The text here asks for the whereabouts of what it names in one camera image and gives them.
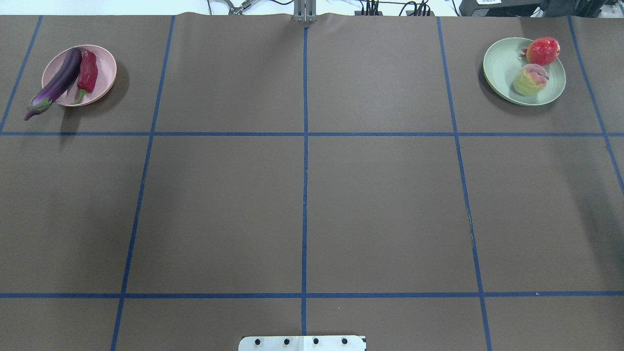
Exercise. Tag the peach fruit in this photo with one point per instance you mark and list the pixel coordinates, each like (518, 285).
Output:
(530, 80)

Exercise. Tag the red chili pepper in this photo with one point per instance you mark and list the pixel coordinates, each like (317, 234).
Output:
(87, 77)

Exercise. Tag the red pomegranate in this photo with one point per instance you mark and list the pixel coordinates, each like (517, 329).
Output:
(542, 51)

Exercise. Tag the purple eggplant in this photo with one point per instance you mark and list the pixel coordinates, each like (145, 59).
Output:
(58, 85)

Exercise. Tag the green plate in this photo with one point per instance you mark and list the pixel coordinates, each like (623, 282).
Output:
(502, 64)

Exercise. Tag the pink plate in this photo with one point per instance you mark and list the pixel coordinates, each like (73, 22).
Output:
(107, 73)

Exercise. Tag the aluminium frame post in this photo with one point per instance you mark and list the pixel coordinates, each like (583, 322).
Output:
(304, 11)

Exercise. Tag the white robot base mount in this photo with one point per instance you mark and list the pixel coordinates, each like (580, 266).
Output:
(303, 343)

